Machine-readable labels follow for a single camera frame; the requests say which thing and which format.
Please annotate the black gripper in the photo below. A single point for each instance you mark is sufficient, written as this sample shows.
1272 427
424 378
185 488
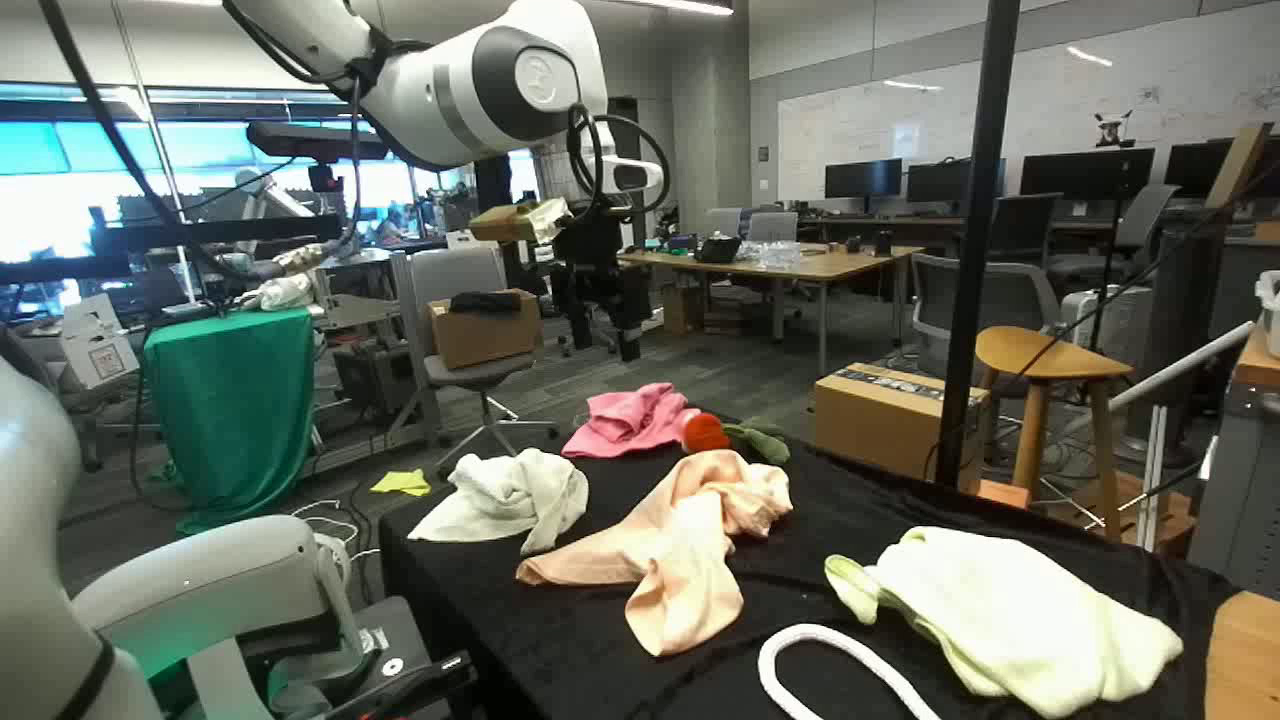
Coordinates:
588 279

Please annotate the pink t-shirt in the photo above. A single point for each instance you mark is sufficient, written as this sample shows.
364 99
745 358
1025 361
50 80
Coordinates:
630 420

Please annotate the white towel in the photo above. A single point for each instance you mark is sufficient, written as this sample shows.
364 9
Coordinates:
528 498

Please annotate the peach t-shirt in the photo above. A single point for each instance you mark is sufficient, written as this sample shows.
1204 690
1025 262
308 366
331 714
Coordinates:
672 550

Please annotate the red plush radish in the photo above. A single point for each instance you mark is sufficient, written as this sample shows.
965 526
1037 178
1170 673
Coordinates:
703 430

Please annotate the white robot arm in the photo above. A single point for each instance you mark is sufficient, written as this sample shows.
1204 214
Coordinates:
534 76

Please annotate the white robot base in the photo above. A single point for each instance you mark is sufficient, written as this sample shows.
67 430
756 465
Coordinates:
245 623

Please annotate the cardboard box on chair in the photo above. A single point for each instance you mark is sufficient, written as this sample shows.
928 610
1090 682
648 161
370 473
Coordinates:
484 326

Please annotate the wooden desk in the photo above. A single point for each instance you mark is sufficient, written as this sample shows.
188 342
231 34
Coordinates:
818 266

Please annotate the grey office chair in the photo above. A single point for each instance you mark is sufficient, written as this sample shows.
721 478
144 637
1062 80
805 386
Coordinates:
443 274

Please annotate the yellow cloth on floor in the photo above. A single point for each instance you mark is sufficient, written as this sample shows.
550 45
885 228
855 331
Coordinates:
410 487

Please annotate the cardboard box on floor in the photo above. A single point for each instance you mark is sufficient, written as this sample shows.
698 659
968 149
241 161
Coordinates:
883 417

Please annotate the black computer monitor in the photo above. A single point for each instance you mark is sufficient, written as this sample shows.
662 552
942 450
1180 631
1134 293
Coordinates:
938 182
866 178
1090 173

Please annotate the black tablecloth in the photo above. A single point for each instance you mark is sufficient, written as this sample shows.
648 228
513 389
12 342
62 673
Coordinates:
567 654

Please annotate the wooden stool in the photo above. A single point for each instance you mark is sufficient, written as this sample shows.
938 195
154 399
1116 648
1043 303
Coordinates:
1043 361

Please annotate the green cloth on stand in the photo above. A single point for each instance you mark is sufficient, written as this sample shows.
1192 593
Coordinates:
235 402

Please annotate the light green t-shirt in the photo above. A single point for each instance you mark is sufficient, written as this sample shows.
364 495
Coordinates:
1009 623

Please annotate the black vertical pole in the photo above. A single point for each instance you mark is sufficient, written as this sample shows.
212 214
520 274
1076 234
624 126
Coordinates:
979 218

